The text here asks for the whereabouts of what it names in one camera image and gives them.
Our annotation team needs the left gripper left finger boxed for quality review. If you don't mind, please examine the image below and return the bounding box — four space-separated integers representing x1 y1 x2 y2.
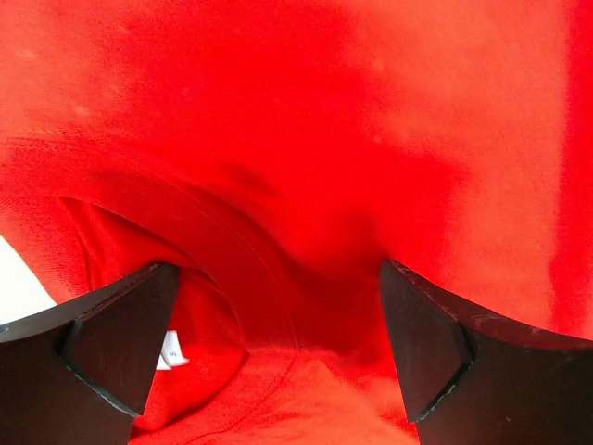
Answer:
1 263 179 445

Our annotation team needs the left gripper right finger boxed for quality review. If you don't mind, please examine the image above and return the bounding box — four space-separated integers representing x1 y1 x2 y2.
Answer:
380 261 592 445

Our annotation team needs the red t shirt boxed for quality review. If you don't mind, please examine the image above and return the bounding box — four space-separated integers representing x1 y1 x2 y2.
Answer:
1 1 592 444

